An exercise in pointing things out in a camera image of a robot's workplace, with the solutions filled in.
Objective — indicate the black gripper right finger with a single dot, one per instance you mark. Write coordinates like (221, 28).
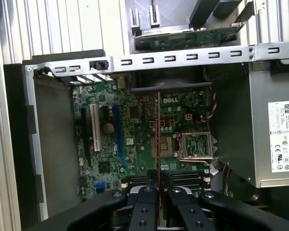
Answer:
(190, 216)

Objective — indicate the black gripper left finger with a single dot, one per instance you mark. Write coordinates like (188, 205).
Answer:
(144, 211)

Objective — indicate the blue RAM stick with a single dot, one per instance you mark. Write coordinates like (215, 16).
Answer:
(158, 132)

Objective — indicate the black RAM slot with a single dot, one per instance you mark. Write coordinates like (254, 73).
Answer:
(187, 187)
(187, 181)
(187, 175)

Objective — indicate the blue data port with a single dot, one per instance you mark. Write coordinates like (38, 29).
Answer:
(99, 188)

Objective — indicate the black chipset chip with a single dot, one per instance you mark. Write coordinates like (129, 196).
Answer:
(104, 166)

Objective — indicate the CPU socket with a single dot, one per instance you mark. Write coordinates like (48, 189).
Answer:
(167, 154)

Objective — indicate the green motherboard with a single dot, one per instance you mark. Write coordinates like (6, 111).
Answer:
(139, 149)

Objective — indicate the metal socket cover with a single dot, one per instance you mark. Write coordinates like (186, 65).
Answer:
(214, 145)

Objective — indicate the blue expansion slot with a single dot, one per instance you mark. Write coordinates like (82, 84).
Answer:
(117, 131)

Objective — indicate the round coin battery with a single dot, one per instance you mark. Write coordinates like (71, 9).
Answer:
(108, 128)

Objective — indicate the black expansion slot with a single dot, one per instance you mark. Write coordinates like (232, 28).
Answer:
(85, 137)

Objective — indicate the white expansion slot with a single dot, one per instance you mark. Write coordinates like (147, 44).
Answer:
(95, 127)

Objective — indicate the tan power connector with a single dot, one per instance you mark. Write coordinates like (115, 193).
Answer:
(188, 118)

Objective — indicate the grey power supply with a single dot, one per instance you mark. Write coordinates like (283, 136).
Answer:
(243, 120)

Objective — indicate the black case fan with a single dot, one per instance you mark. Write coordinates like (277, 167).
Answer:
(171, 84)

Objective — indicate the black open PC case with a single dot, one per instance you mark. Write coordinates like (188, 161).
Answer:
(159, 60)

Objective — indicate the green graphics card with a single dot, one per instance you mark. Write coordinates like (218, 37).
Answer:
(195, 38)

